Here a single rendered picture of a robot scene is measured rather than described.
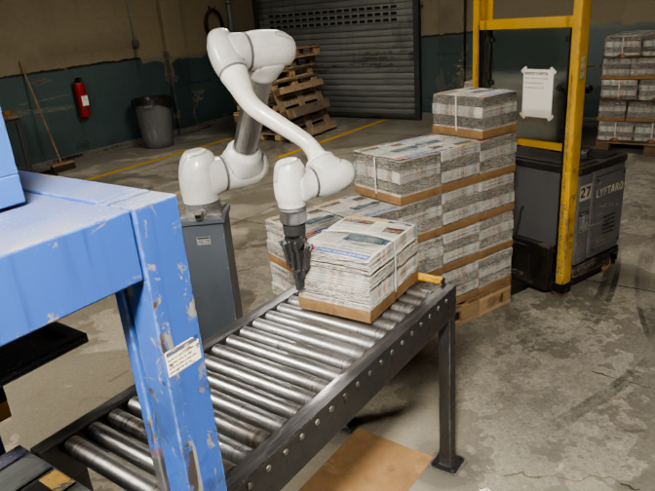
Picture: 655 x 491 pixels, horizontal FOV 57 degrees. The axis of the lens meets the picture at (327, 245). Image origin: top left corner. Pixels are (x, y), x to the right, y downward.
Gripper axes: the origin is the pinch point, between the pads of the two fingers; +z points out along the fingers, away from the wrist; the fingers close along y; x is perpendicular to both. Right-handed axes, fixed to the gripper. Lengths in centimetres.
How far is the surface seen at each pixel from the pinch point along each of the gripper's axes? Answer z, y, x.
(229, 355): 13.7, 4.6, 31.8
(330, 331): 13.4, -15.6, 5.4
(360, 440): 93, 3, -34
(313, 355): 13.9, -18.5, 19.0
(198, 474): -18, -57, 97
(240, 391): 13.6, -12.0, 44.6
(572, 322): 93, -48, -181
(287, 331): 13.5, -2.6, 12.0
